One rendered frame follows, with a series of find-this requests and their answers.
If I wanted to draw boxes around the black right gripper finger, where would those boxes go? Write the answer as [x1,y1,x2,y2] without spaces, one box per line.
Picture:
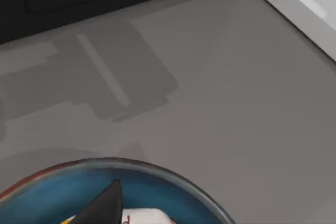
[70,178,124,224]

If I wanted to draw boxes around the blue round plate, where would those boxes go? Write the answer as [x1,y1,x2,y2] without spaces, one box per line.
[0,157,238,224]

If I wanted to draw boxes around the white item with red print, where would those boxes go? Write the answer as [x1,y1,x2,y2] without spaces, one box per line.
[121,207,182,224]

